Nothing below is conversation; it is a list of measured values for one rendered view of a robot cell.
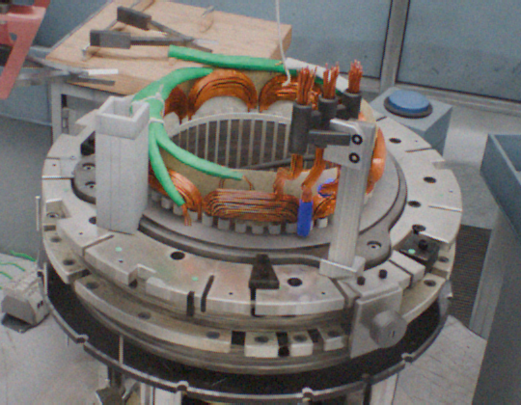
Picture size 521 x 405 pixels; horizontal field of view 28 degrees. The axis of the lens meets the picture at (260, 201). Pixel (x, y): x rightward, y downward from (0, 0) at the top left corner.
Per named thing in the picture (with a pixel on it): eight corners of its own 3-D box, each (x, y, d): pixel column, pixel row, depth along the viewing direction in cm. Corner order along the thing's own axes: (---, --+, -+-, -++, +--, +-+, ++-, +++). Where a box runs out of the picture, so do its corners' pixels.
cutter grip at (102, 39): (89, 46, 100) (89, 31, 99) (90, 43, 101) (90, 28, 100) (129, 50, 100) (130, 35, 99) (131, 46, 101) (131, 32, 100)
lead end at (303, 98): (291, 106, 61) (295, 66, 60) (296, 98, 62) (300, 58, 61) (309, 110, 61) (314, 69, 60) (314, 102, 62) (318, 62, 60)
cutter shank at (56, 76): (-2, 90, 73) (-2, 82, 72) (-4, 85, 73) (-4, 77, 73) (82, 80, 75) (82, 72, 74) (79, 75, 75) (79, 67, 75)
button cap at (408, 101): (417, 119, 102) (419, 109, 102) (381, 106, 104) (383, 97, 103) (433, 104, 105) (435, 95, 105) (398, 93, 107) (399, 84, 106)
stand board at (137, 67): (45, 78, 102) (44, 56, 101) (123, 12, 117) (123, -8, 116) (236, 120, 98) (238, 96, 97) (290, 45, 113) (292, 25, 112)
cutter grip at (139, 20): (116, 21, 106) (116, 7, 105) (121, 19, 106) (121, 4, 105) (147, 32, 104) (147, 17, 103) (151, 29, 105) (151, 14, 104)
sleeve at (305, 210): (292, 238, 70) (297, 201, 69) (297, 229, 71) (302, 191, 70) (307, 241, 70) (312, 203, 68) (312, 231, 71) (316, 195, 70)
